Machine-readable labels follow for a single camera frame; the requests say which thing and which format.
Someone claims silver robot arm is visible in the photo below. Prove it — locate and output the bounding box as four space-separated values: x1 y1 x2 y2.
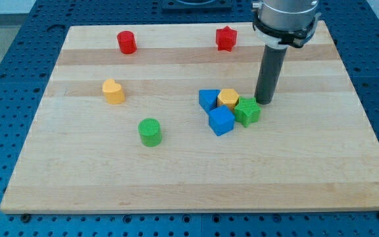
251 0 320 50

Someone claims yellow heart block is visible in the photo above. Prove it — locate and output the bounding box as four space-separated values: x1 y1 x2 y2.
102 79 126 104

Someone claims wooden board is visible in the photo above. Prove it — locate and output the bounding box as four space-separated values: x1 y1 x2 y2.
0 22 379 214

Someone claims blue triangle block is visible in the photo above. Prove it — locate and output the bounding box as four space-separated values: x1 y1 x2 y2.
199 89 220 113

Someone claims blue cube block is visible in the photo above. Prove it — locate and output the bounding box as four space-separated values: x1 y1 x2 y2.
209 105 235 136

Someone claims green cylinder block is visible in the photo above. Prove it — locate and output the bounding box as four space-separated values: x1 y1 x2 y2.
138 118 163 147

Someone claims yellow hexagon block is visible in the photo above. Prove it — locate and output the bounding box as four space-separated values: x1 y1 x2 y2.
216 88 240 112

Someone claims green star block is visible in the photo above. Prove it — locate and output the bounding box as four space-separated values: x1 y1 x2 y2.
234 97 261 128

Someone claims red star block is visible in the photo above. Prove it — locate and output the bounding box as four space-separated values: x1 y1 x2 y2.
215 26 238 51

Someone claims red cylinder block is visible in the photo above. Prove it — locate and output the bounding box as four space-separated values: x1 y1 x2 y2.
116 30 137 54

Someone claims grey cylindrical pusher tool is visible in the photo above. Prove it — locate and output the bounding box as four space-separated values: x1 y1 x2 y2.
255 45 287 105

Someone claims blue perforated table frame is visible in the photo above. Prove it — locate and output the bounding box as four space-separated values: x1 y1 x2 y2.
0 1 379 236

